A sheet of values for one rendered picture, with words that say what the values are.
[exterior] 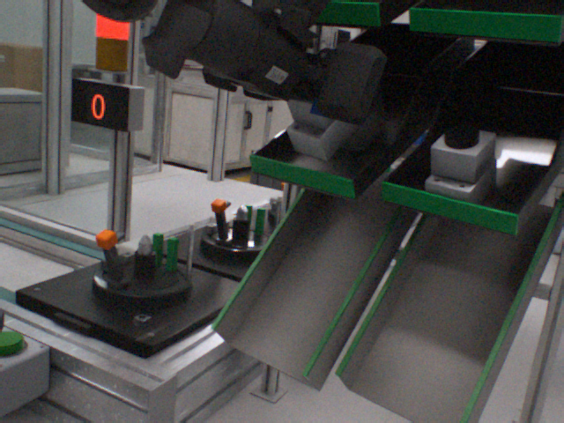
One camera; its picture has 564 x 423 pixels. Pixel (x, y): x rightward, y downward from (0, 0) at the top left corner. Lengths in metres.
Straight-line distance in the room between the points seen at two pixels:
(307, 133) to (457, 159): 0.14
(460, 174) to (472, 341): 0.18
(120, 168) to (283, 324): 0.49
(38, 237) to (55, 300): 0.34
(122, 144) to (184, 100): 5.24
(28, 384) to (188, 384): 0.18
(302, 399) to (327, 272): 0.23
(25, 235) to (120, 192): 0.22
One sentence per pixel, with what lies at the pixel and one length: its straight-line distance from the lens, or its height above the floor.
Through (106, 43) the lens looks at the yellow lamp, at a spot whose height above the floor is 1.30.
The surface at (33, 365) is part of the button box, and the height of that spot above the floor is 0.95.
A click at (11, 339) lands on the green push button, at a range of 0.75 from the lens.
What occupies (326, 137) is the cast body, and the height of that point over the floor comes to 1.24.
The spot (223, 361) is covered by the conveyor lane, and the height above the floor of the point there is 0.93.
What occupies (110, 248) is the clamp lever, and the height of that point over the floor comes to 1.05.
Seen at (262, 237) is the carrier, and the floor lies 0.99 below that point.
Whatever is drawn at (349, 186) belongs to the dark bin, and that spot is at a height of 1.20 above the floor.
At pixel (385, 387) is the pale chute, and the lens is 0.63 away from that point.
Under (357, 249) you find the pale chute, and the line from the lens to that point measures 0.70.
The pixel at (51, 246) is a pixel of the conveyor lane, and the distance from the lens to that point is 1.14.
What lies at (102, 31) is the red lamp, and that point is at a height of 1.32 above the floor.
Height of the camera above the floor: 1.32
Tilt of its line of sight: 15 degrees down
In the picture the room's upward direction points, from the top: 7 degrees clockwise
